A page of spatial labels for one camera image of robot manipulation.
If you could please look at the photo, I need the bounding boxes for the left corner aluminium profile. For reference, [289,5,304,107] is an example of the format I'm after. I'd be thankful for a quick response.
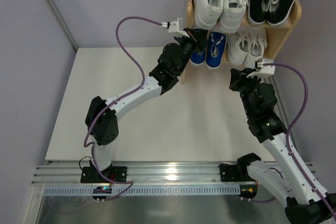
[45,0,79,51]

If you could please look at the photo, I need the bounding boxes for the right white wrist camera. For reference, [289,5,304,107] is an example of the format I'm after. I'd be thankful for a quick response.
[247,59,275,79]

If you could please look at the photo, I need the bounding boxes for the perforated cable tray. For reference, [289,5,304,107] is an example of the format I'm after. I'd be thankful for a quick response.
[43,184,240,197]

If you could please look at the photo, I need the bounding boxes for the blue canvas sneaker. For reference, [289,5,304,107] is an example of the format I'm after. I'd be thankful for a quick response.
[190,50,206,67]
[205,31,226,70]

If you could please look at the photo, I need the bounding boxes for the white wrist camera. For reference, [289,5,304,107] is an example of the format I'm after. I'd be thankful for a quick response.
[161,18,189,38]
[247,59,275,79]

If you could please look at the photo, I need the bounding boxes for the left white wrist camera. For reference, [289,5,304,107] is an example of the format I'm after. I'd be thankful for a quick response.
[161,18,189,38]

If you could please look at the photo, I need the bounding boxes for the aluminium front rail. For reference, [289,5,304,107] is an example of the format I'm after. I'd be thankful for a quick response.
[33,161,316,187]

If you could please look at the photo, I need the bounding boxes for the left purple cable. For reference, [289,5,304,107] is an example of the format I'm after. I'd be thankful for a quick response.
[83,16,169,201]

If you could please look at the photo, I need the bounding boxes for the white low sneaker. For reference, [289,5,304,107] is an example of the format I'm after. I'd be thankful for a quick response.
[244,27,268,69]
[227,29,250,66]

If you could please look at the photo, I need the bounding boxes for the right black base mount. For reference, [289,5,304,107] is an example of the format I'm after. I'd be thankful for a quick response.
[219,163,240,182]

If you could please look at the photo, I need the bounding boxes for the wooden two-tier shoe shelf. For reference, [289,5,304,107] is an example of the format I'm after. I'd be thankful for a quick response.
[181,0,302,86]

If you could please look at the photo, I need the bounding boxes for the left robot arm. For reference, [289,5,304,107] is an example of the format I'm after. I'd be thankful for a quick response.
[80,28,207,184]

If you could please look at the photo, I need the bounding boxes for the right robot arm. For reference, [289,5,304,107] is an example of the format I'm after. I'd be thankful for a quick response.
[229,68,335,223]

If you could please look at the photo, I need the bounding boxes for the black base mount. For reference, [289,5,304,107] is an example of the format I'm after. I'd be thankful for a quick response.
[80,165,128,184]
[219,163,240,182]

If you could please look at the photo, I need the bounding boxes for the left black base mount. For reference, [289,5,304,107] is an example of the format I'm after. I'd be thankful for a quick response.
[80,165,128,184]

